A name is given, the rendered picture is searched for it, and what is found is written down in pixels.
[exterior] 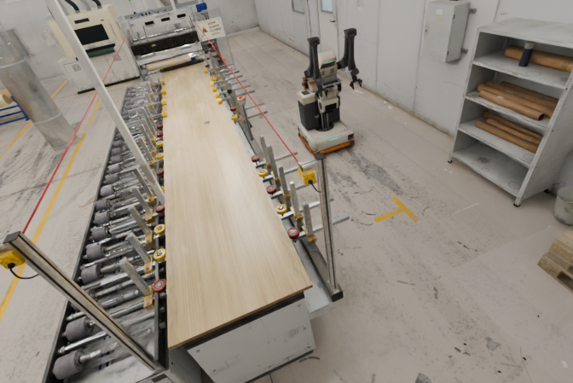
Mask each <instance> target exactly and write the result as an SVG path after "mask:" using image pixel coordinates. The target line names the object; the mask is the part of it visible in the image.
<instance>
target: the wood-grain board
mask: <svg viewBox="0 0 573 383"><path fill-rule="evenodd" d="M204 69H206V67H205V64H204V63H203V64H200V65H197V66H193V67H187V68H183V69H181V70H177V71H174V72H170V73H165V74H162V80H164V81H165V83H166V85H162V89H165V90H166V94H165V95H163V94H162V96H163V100H164V99H166V102H167V105H164V106H163V111H166V112H167V114H168V117H165V118H164V117H163V135H164V174H165V251H166V291H167V329H168V348H169V349H170V350H172V349H174V348H176V347H178V346H180V345H183V344H185V343H188V342H189V341H191V340H194V339H197V338H199V337H201V336H203V335H205V334H208V333H210V332H212V331H214V330H217V329H219V328H222V327H224V326H226V325H228V324H230V323H232V322H235V321H238V320H240V319H241V318H244V317H246V316H249V315H251V314H253V313H255V312H257V311H260V310H262V309H264V308H267V307H269V306H271V305H274V304H276V303H278V302H281V301H282V300H284V299H288V298H290V297H292V296H294V295H296V294H298V293H301V292H303V291H305V290H307V289H310V288H312V287H313V286H312V283H311V281H310V279H309V277H308V275H307V273H306V271H305V269H304V266H303V264H302V262H301V260H300V258H299V256H298V254H297V252H296V250H295V248H294V246H293V244H292V242H291V240H290V238H289V236H288V234H287V232H286V230H285V228H284V226H283V224H282V221H281V219H280V217H279V215H278V213H277V211H276V209H275V207H274V205H273V203H272V201H271V199H270V197H269V195H268V193H267V191H266V189H265V187H264V185H263V183H262V181H261V179H260V176H259V175H258V172H257V170H256V168H255V166H254V164H253V163H252V160H251V158H250V156H249V154H248V152H247V151H246V148H245V146H244V144H243V142H242V141H241V139H240V136H239V134H238V131H237V130H236V128H235V126H234V123H233V121H232V119H231V118H230V116H229V113H228V111H227V109H226V107H225V106H224V104H220V105H218V102H217V98H216V97H215V95H214V93H215V92H214V93H213V91H212V88H211V86H210V83H209V82H211V76H210V74H209V73H207V74H205V73H204ZM206 121H211V122H210V124H204V122H206Z"/></svg>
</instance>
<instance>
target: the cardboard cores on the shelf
mask: <svg viewBox="0 0 573 383"><path fill-rule="evenodd" d="M523 51H524V47H520V46H516V45H510V46H509V47H508V48H507V49H506V51H505V56H507V57H511V58H514V59H518V60H520V59H521V56H522V54H523ZM529 62H531V63H535V64H538V65H542V66H545V67H551V68H555V69H558V70H562V71H566V72H569V73H571V71H572V69H573V57H571V56H567V55H559V54H554V53H550V52H546V51H541V50H537V49H533V51H532V54H531V57H530V61H529ZM477 90H479V91H480V92H479V94H478V96H480V97H482V98H483V99H486V100H488V101H491V102H494V103H496V104H498V105H501V106H503V107H506V108H508V109H511V110H513V111H515V112H517V113H521V114H522V115H525V116H527V117H530V118H532V119H535V120H537V121H540V120H542V119H543V118H544V117H547V118H551V117H552V116H553V112H554V110H555V108H556V106H557V104H558V102H559V99H558V98H555V97H552V96H547V95H544V94H542V93H539V92H536V91H533V90H529V89H526V88H524V87H521V86H518V85H515V84H511V83H508V82H506V81H502V82H501V83H500V84H497V83H495V82H492V81H488V82H487V83H486V84H480V85H479V86H478V87H477ZM483 116H484V117H485V118H487V119H488V120H487V121H486V122H483V121H482V120H478V121H477V122H476V124H475V126H476V127H478V128H480V129H482V130H485V131H487V132H489V133H491V134H493V135H496V136H498V137H500V138H502V139H504V140H506V141H509V142H511V143H513V144H515V145H517V146H519V147H521V148H524V149H526V150H528V151H530V152H532V153H534V154H536V151H537V149H538V148H539V145H540V143H541V139H542V138H543V136H542V135H540V134H537V133H535V132H533V131H530V130H528V129H526V128H524V127H523V126H520V125H517V124H515V123H513V122H511V121H509V120H507V119H503V118H502V117H500V116H498V115H495V114H493V113H491V112H488V111H486V112H485V113H484V114H483Z"/></svg>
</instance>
